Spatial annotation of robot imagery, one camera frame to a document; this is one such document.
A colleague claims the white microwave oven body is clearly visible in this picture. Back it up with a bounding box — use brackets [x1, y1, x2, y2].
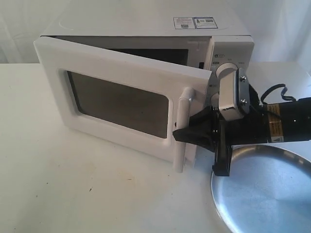
[39, 1, 254, 112]

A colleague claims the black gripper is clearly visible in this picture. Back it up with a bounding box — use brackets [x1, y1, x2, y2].
[173, 85, 268, 176]

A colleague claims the round stainless steel tray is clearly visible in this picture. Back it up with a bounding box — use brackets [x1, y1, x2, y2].
[210, 143, 311, 233]

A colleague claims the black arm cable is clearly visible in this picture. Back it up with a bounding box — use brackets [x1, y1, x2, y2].
[260, 83, 297, 101]

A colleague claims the upper white control knob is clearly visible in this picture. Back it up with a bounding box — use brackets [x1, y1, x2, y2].
[216, 63, 238, 80]

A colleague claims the white microwave door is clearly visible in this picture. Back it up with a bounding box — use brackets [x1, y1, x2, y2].
[34, 36, 211, 173]

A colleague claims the white control knob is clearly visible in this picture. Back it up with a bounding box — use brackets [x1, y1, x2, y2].
[210, 93, 219, 109]
[216, 63, 238, 80]

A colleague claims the lower white control knob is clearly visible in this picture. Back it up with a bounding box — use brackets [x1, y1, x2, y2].
[210, 93, 219, 109]

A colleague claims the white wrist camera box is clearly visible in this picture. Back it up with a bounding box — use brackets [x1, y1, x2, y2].
[218, 68, 250, 121]

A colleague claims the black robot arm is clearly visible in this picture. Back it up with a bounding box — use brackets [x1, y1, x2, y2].
[173, 83, 311, 176]

